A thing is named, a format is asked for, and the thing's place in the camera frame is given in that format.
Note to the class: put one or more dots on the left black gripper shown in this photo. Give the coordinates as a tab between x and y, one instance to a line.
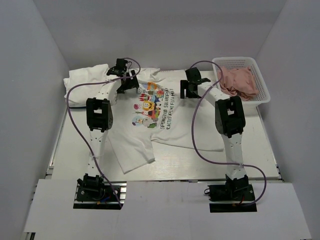
133	83

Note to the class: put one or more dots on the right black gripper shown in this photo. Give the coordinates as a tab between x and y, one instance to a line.
185	85

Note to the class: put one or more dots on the white printed t shirt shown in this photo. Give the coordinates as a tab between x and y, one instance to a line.
155	113

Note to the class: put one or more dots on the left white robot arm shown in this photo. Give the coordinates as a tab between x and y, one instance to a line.
99	116

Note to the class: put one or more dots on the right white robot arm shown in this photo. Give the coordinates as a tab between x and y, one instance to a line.
229	119

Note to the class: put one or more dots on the white plastic basket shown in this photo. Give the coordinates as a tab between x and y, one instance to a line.
239	62

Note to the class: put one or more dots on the pink t shirt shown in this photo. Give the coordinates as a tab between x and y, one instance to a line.
238	82

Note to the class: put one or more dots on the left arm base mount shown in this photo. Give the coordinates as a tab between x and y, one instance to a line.
92	193

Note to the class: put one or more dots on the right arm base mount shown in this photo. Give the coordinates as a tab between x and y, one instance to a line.
235	196

